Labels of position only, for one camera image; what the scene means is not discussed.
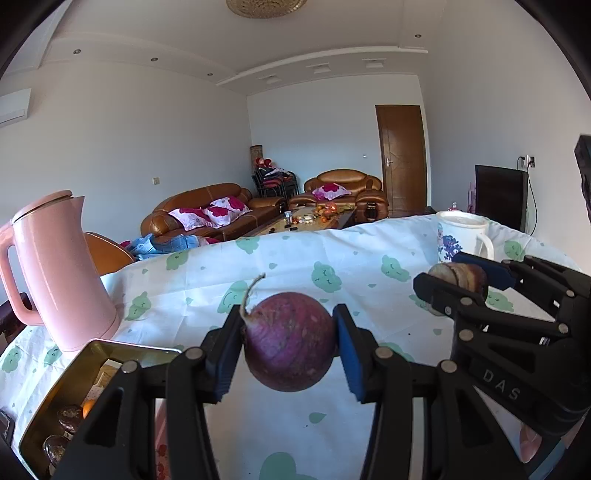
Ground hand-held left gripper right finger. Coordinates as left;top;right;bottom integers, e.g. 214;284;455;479
331;303;529;480

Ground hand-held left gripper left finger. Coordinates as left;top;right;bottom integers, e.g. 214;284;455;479
53;310;246;480

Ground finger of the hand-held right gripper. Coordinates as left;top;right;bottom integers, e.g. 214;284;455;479
413;271;572;352
455;251;591;325

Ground purple round radish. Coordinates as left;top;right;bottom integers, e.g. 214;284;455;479
240;272;336;393

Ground pink tin box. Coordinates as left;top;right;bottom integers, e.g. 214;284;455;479
18;339;183;480

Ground person's right hand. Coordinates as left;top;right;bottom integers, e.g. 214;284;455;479
519;422;543;463

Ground white mug with blue print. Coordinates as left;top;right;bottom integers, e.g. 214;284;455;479
436;210;495;268

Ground black television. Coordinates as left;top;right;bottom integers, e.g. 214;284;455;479
475;164;529;232

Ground cloud print tablecloth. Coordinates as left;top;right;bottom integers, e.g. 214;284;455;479
0;215;583;480

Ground blue plaid cloth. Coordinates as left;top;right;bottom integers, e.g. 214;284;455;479
120;233;220;261

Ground printed paper leaflet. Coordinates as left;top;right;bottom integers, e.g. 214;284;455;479
88;357;123;402

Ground wooden coffee table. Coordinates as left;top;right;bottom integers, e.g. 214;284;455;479
238;205;356;238

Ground brown wooden door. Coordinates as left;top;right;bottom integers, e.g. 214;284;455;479
375;104;429;214

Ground brown leather armchair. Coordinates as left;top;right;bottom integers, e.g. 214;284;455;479
288;169;389;220

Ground small floral pillow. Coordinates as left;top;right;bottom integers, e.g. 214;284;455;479
312;183;349;201

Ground wooden chair back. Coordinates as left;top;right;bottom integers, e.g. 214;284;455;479
84;232;137;277

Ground brown leather sofa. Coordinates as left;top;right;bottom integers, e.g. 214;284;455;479
141;183;289;241

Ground stacked black chairs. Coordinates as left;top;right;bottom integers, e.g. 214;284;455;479
252;166;298;199

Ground pink electric kettle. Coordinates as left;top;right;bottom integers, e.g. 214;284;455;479
0;190;122;352

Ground purple covered stool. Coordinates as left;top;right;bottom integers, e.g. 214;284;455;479
0;300;35;347

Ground small black device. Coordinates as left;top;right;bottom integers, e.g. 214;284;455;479
0;411;14;457

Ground white air conditioner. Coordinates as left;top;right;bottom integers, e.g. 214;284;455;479
0;89;32;127

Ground golden ceiling lamp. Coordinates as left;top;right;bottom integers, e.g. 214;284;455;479
226;0;308;18

